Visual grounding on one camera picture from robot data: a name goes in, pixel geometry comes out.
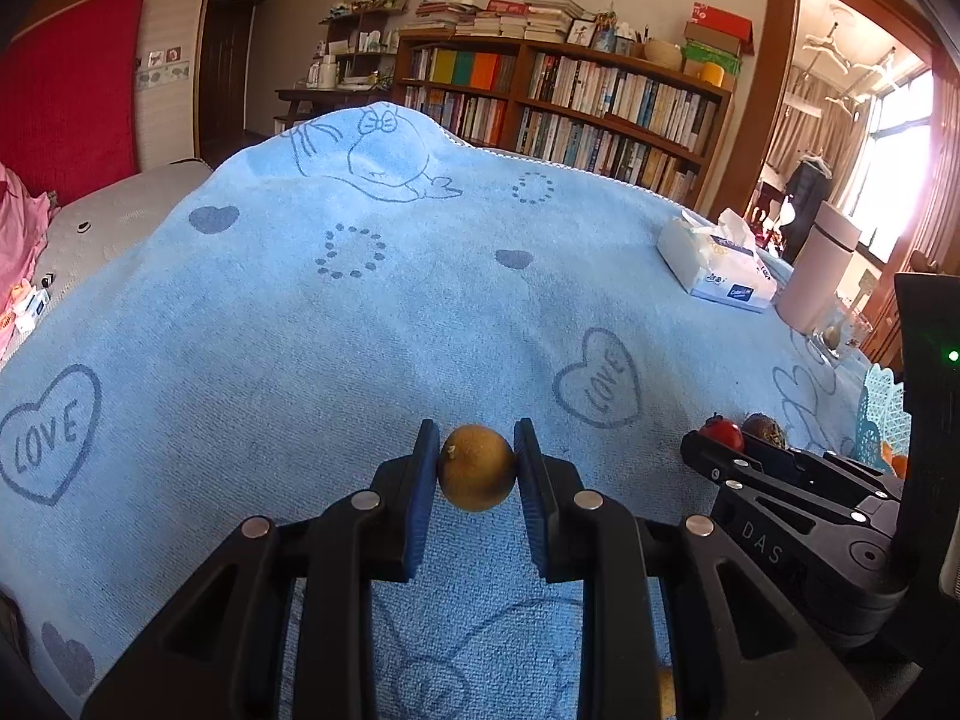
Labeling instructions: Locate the black hanging coat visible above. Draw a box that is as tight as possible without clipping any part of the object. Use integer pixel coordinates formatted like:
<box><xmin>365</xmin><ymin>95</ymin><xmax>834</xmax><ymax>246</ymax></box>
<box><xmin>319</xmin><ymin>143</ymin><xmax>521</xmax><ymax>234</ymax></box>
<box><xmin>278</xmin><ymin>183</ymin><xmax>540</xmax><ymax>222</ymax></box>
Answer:
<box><xmin>784</xmin><ymin>154</ymin><xmax>833</xmax><ymax>241</ymax></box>

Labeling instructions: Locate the clear glass cup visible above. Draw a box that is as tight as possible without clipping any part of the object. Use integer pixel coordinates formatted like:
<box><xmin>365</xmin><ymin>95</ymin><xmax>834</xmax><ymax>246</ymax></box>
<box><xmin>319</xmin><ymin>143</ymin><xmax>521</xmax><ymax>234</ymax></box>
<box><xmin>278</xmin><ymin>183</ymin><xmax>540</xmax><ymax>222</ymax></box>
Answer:
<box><xmin>814</xmin><ymin>300</ymin><xmax>875</xmax><ymax>361</ymax></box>

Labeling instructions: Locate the dark water chestnut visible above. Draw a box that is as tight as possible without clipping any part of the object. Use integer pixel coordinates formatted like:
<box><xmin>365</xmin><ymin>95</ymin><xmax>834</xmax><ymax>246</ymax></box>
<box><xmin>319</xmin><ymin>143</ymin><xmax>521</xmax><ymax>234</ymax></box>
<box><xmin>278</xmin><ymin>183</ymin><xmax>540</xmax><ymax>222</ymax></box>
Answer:
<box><xmin>742</xmin><ymin>412</ymin><xmax>788</xmax><ymax>451</ymax></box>

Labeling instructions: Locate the grey mattress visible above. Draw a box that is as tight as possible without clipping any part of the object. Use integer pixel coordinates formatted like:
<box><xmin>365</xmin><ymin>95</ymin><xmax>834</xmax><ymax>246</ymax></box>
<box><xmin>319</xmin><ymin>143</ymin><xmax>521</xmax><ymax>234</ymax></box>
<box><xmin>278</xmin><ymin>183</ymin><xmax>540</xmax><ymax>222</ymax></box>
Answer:
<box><xmin>34</xmin><ymin>159</ymin><xmax>215</xmax><ymax>301</ymax></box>

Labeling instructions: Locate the small cluttered wooden shelf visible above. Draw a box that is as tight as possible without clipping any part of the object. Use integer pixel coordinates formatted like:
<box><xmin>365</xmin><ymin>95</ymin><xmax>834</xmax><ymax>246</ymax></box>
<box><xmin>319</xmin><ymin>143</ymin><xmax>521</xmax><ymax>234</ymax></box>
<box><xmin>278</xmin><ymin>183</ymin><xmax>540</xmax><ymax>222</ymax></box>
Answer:
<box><xmin>274</xmin><ymin>0</ymin><xmax>413</xmax><ymax>128</ymax></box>

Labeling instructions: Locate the tan longan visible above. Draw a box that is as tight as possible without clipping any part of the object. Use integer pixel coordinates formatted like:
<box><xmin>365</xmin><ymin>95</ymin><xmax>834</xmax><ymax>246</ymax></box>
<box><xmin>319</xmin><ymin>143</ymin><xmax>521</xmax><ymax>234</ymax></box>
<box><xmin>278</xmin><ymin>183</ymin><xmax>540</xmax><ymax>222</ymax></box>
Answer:
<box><xmin>437</xmin><ymin>424</ymin><xmax>518</xmax><ymax>513</ymax></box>

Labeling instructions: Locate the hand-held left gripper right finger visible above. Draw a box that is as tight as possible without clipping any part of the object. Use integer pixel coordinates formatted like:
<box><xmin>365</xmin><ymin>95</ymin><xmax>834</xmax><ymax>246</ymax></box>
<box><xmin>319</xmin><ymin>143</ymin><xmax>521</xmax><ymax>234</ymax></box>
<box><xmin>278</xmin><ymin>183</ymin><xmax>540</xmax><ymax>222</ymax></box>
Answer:
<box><xmin>512</xmin><ymin>418</ymin><xmax>875</xmax><ymax>720</ymax></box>

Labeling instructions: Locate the teal lattice plastic basket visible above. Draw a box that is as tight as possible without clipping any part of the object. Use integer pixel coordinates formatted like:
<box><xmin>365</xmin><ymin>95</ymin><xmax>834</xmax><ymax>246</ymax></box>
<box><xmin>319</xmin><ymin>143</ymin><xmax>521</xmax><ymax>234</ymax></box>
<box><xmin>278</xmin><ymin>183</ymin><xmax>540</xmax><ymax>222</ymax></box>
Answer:
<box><xmin>855</xmin><ymin>364</ymin><xmax>912</xmax><ymax>481</ymax></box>

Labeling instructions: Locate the pink cloth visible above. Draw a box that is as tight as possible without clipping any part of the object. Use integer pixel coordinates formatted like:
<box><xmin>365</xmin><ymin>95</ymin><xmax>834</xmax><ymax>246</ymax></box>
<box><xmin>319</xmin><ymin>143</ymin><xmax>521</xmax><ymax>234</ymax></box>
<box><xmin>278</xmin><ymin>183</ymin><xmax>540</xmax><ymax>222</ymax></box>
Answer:
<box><xmin>0</xmin><ymin>161</ymin><xmax>53</xmax><ymax>361</ymax></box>

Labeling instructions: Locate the red padded wall panel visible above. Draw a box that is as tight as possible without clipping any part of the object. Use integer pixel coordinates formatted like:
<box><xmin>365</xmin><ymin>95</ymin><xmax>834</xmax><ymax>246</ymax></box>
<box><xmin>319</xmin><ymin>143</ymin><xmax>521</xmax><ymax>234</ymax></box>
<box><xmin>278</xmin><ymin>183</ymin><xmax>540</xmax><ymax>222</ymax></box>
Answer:
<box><xmin>0</xmin><ymin>0</ymin><xmax>145</xmax><ymax>200</ymax></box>

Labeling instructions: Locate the white tissue pack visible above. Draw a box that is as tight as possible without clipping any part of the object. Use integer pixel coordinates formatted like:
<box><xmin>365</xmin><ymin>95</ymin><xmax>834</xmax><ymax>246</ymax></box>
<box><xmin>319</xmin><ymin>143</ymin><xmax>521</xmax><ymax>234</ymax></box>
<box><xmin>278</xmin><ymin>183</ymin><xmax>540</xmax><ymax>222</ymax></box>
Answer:
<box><xmin>657</xmin><ymin>208</ymin><xmax>779</xmax><ymax>314</ymax></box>

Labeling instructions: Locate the dark wooden door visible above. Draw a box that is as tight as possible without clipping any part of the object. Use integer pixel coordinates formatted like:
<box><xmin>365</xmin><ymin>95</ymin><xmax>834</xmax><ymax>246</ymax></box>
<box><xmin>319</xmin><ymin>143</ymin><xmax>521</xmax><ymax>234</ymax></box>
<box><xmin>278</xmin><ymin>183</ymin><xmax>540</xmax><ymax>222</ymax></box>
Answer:
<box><xmin>196</xmin><ymin>0</ymin><xmax>271</xmax><ymax>158</ymax></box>

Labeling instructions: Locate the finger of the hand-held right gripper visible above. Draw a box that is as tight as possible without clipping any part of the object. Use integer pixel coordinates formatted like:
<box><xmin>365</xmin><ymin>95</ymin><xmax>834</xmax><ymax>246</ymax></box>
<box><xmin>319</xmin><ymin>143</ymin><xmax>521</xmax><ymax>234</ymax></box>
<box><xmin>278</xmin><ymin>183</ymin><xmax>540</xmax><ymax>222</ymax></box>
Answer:
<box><xmin>679</xmin><ymin>431</ymin><xmax>905</xmax><ymax>541</ymax></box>
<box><xmin>741</xmin><ymin>435</ymin><xmax>905</xmax><ymax>502</ymax></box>

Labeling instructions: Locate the pink cylindrical bottle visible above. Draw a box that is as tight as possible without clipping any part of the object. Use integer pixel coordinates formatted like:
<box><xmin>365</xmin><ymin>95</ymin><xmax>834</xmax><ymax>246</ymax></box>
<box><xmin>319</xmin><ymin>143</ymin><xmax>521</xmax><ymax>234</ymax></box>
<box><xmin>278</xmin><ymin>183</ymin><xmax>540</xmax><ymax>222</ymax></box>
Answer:
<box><xmin>775</xmin><ymin>200</ymin><xmax>860</xmax><ymax>336</ymax></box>

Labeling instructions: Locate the wooden bookshelf with books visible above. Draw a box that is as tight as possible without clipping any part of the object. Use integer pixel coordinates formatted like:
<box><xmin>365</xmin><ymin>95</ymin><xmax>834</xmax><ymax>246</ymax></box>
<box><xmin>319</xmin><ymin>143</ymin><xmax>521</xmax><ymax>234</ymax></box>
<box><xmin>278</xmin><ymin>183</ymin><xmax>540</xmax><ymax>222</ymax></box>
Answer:
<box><xmin>394</xmin><ymin>30</ymin><xmax>732</xmax><ymax>207</ymax></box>

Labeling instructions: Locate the red cherry tomato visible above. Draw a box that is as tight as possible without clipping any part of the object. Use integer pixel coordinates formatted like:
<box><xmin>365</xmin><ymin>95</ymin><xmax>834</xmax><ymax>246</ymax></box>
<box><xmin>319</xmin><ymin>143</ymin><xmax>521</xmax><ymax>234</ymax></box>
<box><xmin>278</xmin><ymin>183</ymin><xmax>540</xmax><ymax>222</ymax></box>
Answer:
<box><xmin>700</xmin><ymin>412</ymin><xmax>746</xmax><ymax>453</ymax></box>

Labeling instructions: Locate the blue printed towel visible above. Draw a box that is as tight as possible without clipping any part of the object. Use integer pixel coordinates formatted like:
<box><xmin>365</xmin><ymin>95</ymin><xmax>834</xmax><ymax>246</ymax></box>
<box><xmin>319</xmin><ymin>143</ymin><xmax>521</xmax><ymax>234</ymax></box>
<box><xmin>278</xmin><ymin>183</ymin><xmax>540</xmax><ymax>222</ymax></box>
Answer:
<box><xmin>0</xmin><ymin>106</ymin><xmax>908</xmax><ymax>720</ymax></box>

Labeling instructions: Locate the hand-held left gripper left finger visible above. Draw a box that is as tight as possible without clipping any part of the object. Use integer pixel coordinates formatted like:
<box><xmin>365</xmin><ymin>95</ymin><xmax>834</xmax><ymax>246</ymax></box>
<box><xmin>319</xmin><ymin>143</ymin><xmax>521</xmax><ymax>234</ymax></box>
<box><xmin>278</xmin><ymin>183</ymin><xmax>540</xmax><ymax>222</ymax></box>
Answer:
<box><xmin>81</xmin><ymin>418</ymin><xmax>443</xmax><ymax>720</ymax></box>

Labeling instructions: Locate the red cardboard box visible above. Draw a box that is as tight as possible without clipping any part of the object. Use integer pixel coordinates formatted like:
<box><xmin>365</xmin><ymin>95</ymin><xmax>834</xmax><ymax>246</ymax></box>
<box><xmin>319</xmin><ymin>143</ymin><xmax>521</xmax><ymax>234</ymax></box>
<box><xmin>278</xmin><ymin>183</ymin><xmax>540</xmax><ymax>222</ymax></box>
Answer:
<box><xmin>690</xmin><ymin>1</ymin><xmax>755</xmax><ymax>42</ymax></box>

